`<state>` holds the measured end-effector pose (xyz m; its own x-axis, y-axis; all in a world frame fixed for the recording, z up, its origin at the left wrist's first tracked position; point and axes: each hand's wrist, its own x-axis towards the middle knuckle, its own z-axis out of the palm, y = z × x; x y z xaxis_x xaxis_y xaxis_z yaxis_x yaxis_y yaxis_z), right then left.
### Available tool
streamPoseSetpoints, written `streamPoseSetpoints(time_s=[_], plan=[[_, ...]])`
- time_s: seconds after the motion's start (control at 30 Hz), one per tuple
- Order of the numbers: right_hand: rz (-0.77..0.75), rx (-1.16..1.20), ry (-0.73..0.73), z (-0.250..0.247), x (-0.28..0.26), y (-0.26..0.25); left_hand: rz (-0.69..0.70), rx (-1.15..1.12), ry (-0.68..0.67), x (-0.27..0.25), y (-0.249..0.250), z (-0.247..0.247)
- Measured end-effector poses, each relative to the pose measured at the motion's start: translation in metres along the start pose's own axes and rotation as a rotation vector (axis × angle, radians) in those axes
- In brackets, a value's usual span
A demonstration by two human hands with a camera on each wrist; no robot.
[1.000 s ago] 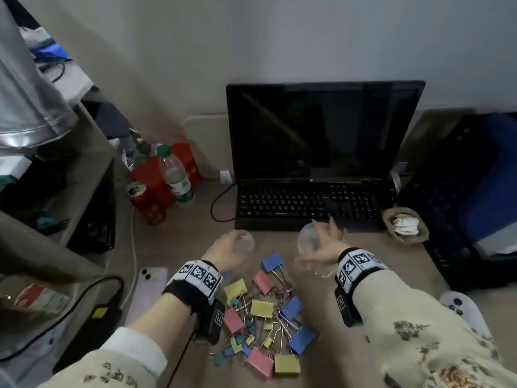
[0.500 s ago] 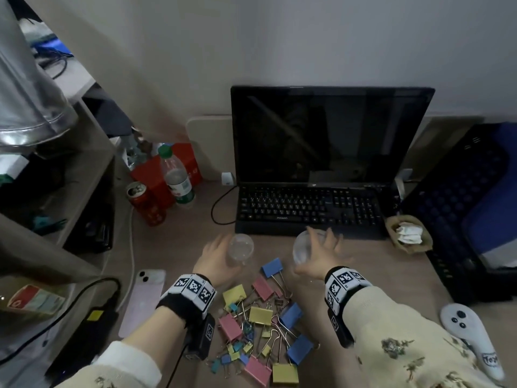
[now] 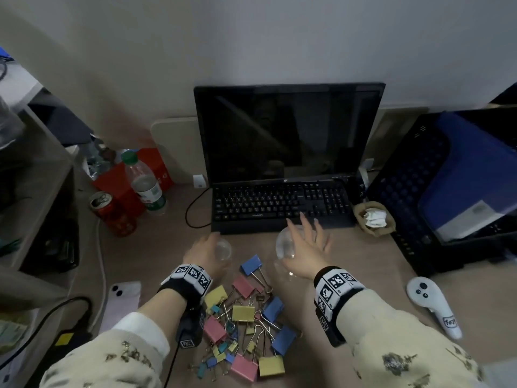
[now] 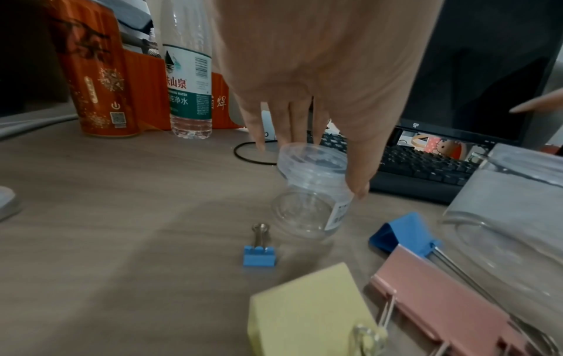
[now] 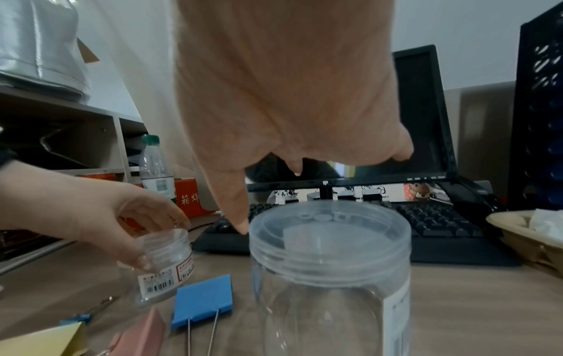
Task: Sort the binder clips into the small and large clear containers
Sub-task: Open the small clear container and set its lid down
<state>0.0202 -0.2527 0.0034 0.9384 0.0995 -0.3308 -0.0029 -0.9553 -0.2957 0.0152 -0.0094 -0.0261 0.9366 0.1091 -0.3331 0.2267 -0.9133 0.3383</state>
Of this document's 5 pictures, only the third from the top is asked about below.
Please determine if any person's right hand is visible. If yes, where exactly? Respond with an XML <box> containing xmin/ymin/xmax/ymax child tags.
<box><xmin>281</xmin><ymin>212</ymin><xmax>334</xmax><ymax>279</ymax></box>

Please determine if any person's left hand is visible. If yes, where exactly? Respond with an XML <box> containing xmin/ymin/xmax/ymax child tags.
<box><xmin>182</xmin><ymin>234</ymin><xmax>233</xmax><ymax>283</ymax></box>

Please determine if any small clear plastic jar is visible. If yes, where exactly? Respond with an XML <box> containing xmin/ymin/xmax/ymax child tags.
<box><xmin>213</xmin><ymin>238</ymin><xmax>234</xmax><ymax>263</ymax></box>

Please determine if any large clear plastic jar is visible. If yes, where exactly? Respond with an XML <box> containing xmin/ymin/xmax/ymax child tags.
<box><xmin>274</xmin><ymin>226</ymin><xmax>302</xmax><ymax>281</ymax></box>

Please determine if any pile of large binder clips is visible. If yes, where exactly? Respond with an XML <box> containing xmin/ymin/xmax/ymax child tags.
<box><xmin>201</xmin><ymin>254</ymin><xmax>304</xmax><ymax>383</ymax></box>

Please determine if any pile of small binder clips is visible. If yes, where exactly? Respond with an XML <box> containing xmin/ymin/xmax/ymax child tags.
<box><xmin>188</xmin><ymin>293</ymin><xmax>283</xmax><ymax>378</ymax></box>

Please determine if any person's left forearm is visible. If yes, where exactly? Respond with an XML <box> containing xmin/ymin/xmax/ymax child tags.
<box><xmin>38</xmin><ymin>286</ymin><xmax>188</xmax><ymax>388</ymax></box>

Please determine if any person's right forearm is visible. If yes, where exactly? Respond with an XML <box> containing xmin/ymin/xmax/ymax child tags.
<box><xmin>335</xmin><ymin>287</ymin><xmax>485</xmax><ymax>388</ymax></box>

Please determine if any black keyboard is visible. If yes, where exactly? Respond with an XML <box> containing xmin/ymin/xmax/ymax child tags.
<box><xmin>211</xmin><ymin>179</ymin><xmax>357</xmax><ymax>235</ymax></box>

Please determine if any crumpled white tissue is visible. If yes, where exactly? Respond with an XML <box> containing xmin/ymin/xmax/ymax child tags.
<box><xmin>365</xmin><ymin>209</ymin><xmax>388</xmax><ymax>229</ymax></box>

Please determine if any brown paper cup with tissue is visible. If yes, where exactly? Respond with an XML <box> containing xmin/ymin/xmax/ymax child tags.
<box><xmin>353</xmin><ymin>200</ymin><xmax>399</xmax><ymax>239</ymax></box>

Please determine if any clear water bottle green cap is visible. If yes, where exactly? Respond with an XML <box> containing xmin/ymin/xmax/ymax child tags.
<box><xmin>120</xmin><ymin>150</ymin><xmax>167</xmax><ymax>216</ymax></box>

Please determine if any red drink can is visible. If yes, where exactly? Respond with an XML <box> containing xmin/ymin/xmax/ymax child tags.
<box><xmin>88</xmin><ymin>191</ymin><xmax>138</xmax><ymax>238</ymax></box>

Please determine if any pink smartphone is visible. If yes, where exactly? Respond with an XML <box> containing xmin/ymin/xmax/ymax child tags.
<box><xmin>99</xmin><ymin>281</ymin><xmax>143</xmax><ymax>334</ymax></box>

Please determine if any red cardboard box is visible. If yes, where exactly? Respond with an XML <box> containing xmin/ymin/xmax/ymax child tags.
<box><xmin>92</xmin><ymin>148</ymin><xmax>175</xmax><ymax>217</ymax></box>

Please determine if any black plastic crate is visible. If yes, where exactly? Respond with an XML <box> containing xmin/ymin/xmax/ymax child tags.
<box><xmin>365</xmin><ymin>105</ymin><xmax>517</xmax><ymax>278</ymax></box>

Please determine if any white handheld controller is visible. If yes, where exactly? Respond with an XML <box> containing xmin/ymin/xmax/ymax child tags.
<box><xmin>406</xmin><ymin>276</ymin><xmax>463</xmax><ymax>341</ymax></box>

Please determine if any black computer monitor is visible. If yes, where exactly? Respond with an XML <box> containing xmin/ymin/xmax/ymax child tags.
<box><xmin>193</xmin><ymin>82</ymin><xmax>386</xmax><ymax>186</ymax></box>

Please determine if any crumpled clear plastic wrap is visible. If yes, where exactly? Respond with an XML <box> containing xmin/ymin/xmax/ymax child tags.
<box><xmin>82</xmin><ymin>135</ymin><xmax>122</xmax><ymax>181</ymax></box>

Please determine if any black electronic device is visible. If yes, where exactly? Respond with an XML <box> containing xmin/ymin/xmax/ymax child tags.
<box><xmin>20</xmin><ymin>221</ymin><xmax>80</xmax><ymax>275</ymax></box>

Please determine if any black power adapter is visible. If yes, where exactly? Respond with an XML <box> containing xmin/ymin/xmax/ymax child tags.
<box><xmin>24</xmin><ymin>329</ymin><xmax>94</xmax><ymax>388</ymax></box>

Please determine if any white paper sheet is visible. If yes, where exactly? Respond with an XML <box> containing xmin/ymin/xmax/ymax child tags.
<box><xmin>436</xmin><ymin>199</ymin><xmax>506</xmax><ymax>243</ymax></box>

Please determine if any grey shelf unit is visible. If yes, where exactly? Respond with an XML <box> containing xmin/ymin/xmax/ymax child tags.
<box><xmin>0</xmin><ymin>80</ymin><xmax>81</xmax><ymax>320</ymax></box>

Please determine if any blue folder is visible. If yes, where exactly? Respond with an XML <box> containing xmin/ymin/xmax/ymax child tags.
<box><xmin>418</xmin><ymin>110</ymin><xmax>517</xmax><ymax>243</ymax></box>

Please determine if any dark fabric bag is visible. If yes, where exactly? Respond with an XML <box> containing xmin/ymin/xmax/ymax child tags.
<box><xmin>28</xmin><ymin>88</ymin><xmax>94</xmax><ymax>148</ymax></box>

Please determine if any black keyboard cable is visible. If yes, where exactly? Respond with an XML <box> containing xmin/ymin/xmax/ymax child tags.
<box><xmin>185</xmin><ymin>185</ymin><xmax>214</xmax><ymax>230</ymax></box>

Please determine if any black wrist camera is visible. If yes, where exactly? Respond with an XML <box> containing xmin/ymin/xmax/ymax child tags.
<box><xmin>176</xmin><ymin>304</ymin><xmax>207</xmax><ymax>350</ymax></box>

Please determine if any white charging cable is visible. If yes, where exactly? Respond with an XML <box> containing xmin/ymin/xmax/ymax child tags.
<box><xmin>95</xmin><ymin>218</ymin><xmax>109</xmax><ymax>320</ymax></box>

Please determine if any thin black camera cable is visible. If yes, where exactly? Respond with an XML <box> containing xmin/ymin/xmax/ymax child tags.
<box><xmin>161</xmin><ymin>345</ymin><xmax>180</xmax><ymax>388</ymax></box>

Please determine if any black power cable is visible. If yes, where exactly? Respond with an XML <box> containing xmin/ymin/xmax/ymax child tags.
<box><xmin>0</xmin><ymin>295</ymin><xmax>93</xmax><ymax>375</ymax></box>

